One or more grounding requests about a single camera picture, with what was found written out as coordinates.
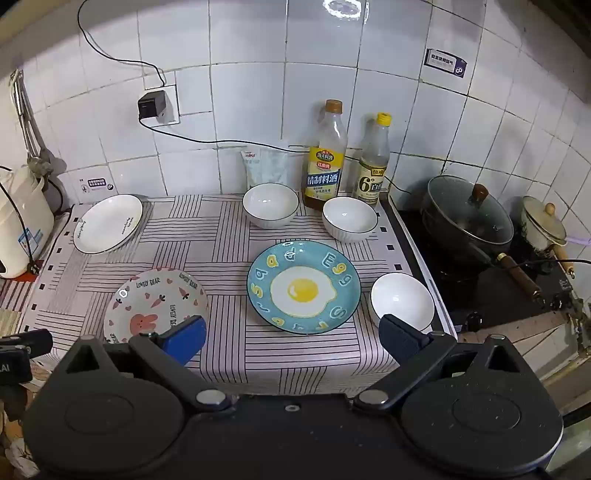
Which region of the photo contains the cooking wine bottle orange cap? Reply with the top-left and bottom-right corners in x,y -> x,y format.
302,99 -> 348,212

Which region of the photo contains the black wok with glass lid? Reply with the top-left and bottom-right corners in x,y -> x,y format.
421,175 -> 543,301

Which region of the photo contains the red striped cloth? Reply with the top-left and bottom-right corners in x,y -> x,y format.
0,272 -> 47,324

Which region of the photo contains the blue white wall sticker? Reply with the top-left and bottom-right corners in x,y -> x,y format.
424,48 -> 468,79

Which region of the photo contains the black power adapter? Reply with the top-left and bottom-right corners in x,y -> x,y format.
137,91 -> 169,123

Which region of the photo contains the blue fried egg print plate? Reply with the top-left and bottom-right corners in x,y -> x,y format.
246,240 -> 362,335

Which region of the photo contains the clear plastic bag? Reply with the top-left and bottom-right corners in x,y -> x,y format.
240,147 -> 289,195

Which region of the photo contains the cream enamel pot with lid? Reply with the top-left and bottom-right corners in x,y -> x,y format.
521,196 -> 575,278

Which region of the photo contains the striped tablecloth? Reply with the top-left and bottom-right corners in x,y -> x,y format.
18,194 -> 458,398

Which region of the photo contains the white plate with black lettering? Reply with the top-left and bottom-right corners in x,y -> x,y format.
73,194 -> 145,254

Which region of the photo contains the metal gas fitting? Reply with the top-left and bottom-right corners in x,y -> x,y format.
566,295 -> 591,361

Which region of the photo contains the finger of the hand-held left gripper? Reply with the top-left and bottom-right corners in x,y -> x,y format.
0,329 -> 53,357

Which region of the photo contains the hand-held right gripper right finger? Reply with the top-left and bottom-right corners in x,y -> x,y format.
353,314 -> 525,411

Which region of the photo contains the pink rabbit print plate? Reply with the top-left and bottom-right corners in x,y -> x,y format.
103,268 -> 209,344

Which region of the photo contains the hanging metal ladle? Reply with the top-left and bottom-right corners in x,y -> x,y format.
18,83 -> 51,177
13,69 -> 38,160

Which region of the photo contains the white wall socket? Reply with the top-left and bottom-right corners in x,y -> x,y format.
143,83 -> 181,126

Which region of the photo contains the thin black cable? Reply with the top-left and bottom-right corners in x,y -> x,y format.
139,117 -> 416,197
76,0 -> 167,88

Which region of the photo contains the white bowl with dark rim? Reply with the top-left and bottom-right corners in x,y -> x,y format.
370,272 -> 435,334
242,183 -> 300,230
322,196 -> 379,244

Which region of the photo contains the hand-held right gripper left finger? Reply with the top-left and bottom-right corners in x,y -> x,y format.
60,315 -> 234,414

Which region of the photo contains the black rice cooker cable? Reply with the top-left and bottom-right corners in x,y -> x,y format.
0,166 -> 43,276

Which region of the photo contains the vinegar bottle yellow cap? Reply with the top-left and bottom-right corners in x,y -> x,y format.
353,112 -> 392,207

